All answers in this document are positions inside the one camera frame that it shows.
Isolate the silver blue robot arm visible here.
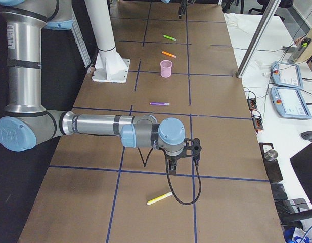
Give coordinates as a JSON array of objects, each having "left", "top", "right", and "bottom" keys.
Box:
[
  {"left": 162, "top": 0, "right": 188, "bottom": 19},
  {"left": 0, "top": 1, "right": 187, "bottom": 174}
]

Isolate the black computer mouse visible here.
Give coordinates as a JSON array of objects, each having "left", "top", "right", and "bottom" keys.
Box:
[{"left": 300, "top": 131, "right": 312, "bottom": 142}]

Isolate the orange black power strip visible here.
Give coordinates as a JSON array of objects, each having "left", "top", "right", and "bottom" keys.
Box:
[
  {"left": 247, "top": 98, "right": 257, "bottom": 110},
  {"left": 251, "top": 114, "right": 264, "bottom": 132}
]

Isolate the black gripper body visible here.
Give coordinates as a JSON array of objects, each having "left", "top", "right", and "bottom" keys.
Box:
[
  {"left": 168, "top": 158, "right": 177, "bottom": 170},
  {"left": 178, "top": 0, "right": 187, "bottom": 16}
]

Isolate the purple highlighter pen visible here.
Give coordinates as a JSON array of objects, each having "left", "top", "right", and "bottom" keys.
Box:
[{"left": 149, "top": 102, "right": 170, "bottom": 106}]

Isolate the pink mesh pen holder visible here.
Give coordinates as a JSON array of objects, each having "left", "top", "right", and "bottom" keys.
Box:
[{"left": 160, "top": 60, "right": 173, "bottom": 78}]

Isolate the black box under cylinder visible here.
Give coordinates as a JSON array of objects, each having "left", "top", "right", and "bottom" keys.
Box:
[{"left": 259, "top": 142, "right": 283, "bottom": 183}]

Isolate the far blue teach pendant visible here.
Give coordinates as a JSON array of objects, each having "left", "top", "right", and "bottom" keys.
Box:
[{"left": 271, "top": 61, "right": 303, "bottom": 89}]

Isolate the orange highlighter pen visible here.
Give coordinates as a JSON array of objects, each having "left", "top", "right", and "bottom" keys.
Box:
[{"left": 162, "top": 51, "right": 176, "bottom": 58}]

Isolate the yellow highlighter pen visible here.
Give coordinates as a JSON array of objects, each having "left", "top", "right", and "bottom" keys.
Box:
[{"left": 147, "top": 192, "right": 172, "bottom": 206}]

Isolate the blue teach pendant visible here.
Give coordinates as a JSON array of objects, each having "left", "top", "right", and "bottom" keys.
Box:
[
  {"left": 270, "top": 87, "right": 312, "bottom": 120},
  {"left": 271, "top": 61, "right": 303, "bottom": 89}
]

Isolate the white camera pole with base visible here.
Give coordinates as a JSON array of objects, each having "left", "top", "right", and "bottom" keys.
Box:
[{"left": 85, "top": 0, "right": 130, "bottom": 83}]

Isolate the near blue teach pendant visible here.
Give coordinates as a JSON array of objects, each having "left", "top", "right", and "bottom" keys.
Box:
[{"left": 270, "top": 87, "right": 312, "bottom": 120}]

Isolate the black monitor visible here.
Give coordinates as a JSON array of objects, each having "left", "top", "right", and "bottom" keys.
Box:
[{"left": 290, "top": 143, "right": 312, "bottom": 203}]

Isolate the steel cylinder weight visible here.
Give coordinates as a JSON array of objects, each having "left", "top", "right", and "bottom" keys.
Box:
[{"left": 264, "top": 149, "right": 278, "bottom": 162}]

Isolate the aluminium frame post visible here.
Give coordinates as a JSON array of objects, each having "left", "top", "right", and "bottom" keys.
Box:
[{"left": 236, "top": 0, "right": 281, "bottom": 78}]

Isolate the white cloth on desk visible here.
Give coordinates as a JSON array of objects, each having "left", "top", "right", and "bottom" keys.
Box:
[{"left": 224, "top": 13, "right": 257, "bottom": 50}]

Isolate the green highlighter pen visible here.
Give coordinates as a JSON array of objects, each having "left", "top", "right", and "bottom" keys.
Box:
[{"left": 163, "top": 35, "right": 177, "bottom": 42}]

